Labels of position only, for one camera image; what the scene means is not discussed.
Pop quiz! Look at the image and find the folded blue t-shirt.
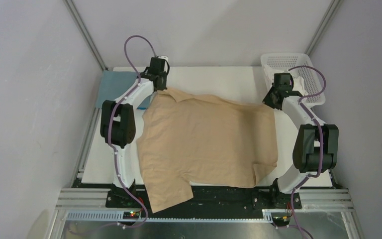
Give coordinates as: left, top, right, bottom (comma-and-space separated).
95, 70, 137, 109

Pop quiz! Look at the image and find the right controller board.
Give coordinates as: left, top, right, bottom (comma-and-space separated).
272, 216, 292, 228

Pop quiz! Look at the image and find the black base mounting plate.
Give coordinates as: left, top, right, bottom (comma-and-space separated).
105, 185, 302, 219

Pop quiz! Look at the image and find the aluminium frame rail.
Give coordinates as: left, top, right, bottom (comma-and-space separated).
46, 186, 364, 239

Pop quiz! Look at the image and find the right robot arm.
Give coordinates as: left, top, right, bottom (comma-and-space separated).
263, 73, 339, 208

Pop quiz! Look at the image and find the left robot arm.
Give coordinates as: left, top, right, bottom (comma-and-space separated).
100, 56, 170, 207

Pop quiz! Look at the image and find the controller board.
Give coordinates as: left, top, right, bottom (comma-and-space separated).
272, 216, 292, 228
122, 211, 141, 220

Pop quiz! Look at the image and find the beige t-shirt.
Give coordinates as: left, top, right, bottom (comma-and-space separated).
137, 88, 278, 212

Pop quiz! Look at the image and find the white crumpled t-shirt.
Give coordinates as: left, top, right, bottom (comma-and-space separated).
263, 65, 308, 96

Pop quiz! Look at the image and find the white plastic laundry basket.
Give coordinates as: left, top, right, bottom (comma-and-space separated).
260, 52, 325, 108

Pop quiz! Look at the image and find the left controller board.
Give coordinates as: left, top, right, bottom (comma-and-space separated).
122, 211, 141, 220

